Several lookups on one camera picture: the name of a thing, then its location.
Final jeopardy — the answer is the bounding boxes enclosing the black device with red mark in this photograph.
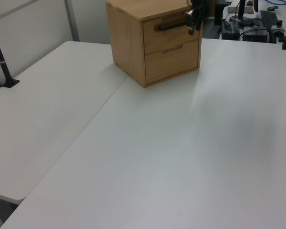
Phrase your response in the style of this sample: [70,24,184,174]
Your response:
[220,20,241,41]

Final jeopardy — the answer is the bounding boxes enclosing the wooden drawer with recessed grip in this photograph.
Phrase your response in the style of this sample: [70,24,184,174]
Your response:
[144,39,201,85]

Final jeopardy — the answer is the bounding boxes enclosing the light wooden drawer cabinet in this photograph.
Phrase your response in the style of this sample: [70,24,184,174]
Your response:
[106,0,202,89]

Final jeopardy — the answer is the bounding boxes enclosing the black bracket stand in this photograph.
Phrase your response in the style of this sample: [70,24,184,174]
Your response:
[214,1,232,25]

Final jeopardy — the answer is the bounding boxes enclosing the black keyboard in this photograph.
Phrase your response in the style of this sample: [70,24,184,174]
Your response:
[260,10,281,31]

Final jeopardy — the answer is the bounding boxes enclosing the brown wooden board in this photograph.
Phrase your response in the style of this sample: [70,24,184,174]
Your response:
[227,6,254,14]

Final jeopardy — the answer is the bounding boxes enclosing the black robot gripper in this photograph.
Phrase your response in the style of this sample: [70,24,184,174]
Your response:
[185,0,210,37]

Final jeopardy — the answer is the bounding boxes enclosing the grey metal frame post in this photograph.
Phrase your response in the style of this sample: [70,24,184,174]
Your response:
[63,0,81,42]

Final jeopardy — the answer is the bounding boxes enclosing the black camera stand with base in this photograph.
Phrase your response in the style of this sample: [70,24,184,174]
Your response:
[0,20,20,89]

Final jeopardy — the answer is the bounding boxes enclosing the wooden drawer with black handle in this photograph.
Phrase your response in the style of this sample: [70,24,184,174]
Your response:
[142,10,201,55]

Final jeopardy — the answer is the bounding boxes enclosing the black electronics box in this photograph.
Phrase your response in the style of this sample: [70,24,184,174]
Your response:
[242,28,269,43]

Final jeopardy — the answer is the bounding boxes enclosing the blue cable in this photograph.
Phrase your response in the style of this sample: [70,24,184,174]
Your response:
[264,0,286,6]

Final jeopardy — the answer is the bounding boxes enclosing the silver clamp with black knob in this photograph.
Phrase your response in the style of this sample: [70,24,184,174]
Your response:
[270,21,286,44]

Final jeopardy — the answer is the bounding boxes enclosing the black stand with round base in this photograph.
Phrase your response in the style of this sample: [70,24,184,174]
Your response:
[228,0,255,27]

